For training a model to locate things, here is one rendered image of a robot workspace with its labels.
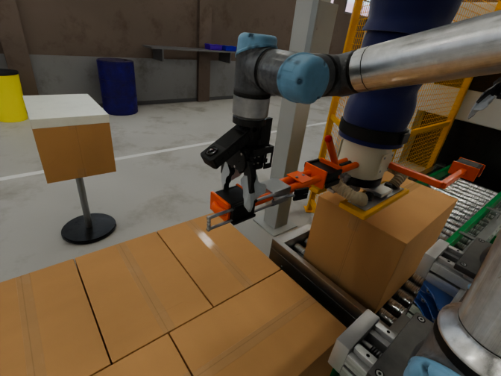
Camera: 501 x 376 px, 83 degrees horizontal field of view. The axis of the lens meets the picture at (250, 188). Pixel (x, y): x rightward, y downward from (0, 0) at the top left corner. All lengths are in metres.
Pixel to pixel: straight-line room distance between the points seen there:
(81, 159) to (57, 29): 4.21
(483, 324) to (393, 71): 0.35
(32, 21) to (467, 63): 5.92
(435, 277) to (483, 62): 0.77
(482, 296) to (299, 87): 0.35
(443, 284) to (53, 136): 2.01
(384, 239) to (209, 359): 0.78
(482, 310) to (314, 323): 0.97
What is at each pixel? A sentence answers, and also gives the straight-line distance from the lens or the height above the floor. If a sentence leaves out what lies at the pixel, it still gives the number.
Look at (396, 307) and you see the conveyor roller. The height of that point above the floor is 0.54.
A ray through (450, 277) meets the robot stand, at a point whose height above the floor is 0.96.
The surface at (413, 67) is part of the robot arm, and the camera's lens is 0.51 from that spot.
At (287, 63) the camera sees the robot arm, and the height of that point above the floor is 1.52.
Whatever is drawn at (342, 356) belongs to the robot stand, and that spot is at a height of 0.96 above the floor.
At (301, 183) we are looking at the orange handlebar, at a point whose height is 1.20.
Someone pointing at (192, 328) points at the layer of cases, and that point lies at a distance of 1.24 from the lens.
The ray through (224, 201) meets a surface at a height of 1.22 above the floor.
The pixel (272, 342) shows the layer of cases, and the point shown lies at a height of 0.54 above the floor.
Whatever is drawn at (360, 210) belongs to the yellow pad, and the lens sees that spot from 1.01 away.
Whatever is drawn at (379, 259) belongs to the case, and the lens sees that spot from 1.27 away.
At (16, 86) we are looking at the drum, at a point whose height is 0.51.
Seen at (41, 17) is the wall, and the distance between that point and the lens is 6.09.
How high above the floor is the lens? 1.56
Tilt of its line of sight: 29 degrees down
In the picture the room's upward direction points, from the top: 7 degrees clockwise
